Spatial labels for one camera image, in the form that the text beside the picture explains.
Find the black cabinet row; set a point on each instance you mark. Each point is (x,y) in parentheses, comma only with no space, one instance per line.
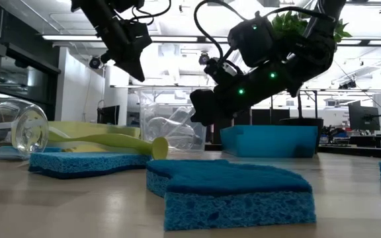
(263,116)

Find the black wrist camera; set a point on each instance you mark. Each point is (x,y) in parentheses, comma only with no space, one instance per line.
(223,71)
(139,36)

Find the green dish brush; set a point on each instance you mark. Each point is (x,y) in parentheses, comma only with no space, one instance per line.
(111,140)

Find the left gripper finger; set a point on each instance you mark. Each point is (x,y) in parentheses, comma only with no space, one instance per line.
(137,67)
(127,67)

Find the long ceiling light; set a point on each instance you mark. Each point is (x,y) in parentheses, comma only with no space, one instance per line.
(61,38)

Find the clear plastic bin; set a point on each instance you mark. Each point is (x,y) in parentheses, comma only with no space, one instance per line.
(164,99)

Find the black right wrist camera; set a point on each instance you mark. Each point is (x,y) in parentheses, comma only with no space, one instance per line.
(223,71)

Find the teal plastic bin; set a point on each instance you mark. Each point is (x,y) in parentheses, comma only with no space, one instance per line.
(270,142)

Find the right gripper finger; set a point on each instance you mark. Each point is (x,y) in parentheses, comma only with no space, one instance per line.
(203,107)

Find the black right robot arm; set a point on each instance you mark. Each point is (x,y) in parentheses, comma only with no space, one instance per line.
(309,56)

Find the green potted plant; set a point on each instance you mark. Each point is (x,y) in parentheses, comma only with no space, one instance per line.
(284,23)

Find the black monitor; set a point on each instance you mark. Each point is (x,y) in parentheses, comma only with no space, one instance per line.
(364,117)
(108,115)

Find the black ceiling camera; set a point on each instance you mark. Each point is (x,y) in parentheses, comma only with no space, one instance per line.
(204,59)
(95,63)

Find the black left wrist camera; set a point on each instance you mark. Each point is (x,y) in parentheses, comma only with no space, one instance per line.
(139,36)

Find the yellow plastic bin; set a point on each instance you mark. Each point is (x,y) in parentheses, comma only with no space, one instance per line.
(88,127)

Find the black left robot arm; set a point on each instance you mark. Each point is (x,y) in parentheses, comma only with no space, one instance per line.
(101,20)

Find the dark blue sponge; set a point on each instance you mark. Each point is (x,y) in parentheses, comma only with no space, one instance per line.
(230,198)

